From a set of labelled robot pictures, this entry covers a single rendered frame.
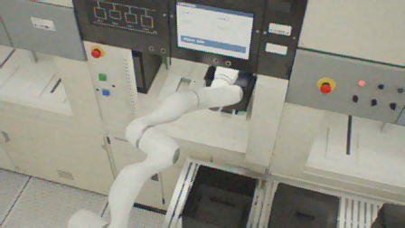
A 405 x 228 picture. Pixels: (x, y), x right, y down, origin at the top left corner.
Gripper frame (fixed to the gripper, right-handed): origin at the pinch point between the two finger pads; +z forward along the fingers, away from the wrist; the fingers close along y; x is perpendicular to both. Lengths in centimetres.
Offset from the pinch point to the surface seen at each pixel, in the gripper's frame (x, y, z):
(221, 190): -43, 10, -45
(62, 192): -120, -102, -37
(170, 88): -29.7, -32.7, -0.8
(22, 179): -120, -134, -37
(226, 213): -43, 16, -56
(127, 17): 37, -36, -30
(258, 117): 1.0, 20.2, -32.2
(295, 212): -33, 46, -51
